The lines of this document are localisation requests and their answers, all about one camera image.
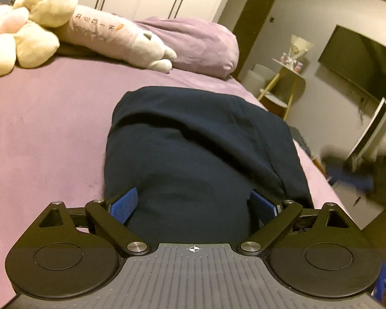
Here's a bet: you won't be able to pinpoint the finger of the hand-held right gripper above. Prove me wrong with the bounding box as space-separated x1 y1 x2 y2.
321 147 374 191

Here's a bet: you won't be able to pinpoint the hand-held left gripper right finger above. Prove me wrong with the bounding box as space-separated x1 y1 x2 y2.
239 190 354 256

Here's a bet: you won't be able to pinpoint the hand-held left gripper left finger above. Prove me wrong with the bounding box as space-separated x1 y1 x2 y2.
39 187 151 255

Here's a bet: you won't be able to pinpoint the navy blue jacket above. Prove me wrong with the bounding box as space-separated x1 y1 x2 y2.
103 86 315 248

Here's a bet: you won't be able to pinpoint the white framed standing mirror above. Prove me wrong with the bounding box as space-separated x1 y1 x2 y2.
345 98 386 172

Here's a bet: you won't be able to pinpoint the bed with purple sheet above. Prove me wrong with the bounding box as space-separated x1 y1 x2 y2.
0 51 345 305

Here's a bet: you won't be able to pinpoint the round side table, yellow legs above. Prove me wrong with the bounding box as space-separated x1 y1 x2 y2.
257 57 307 122

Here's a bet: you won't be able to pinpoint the white round bin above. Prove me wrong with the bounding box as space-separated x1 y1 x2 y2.
244 64 278 95

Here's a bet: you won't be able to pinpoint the wrapped flower bouquet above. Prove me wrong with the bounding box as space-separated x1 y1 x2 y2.
281 34 313 68

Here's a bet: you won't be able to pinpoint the long pink bunny plush pillow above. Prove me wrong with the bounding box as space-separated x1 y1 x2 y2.
53 5 177 73

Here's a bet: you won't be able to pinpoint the purple bed pillow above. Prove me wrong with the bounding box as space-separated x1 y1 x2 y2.
133 17 240 78

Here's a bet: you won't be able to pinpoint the cream flower plush pillow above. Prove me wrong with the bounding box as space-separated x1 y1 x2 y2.
0 0 80 80

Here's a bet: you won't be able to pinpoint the black wall television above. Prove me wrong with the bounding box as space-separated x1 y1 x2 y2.
318 25 386 104

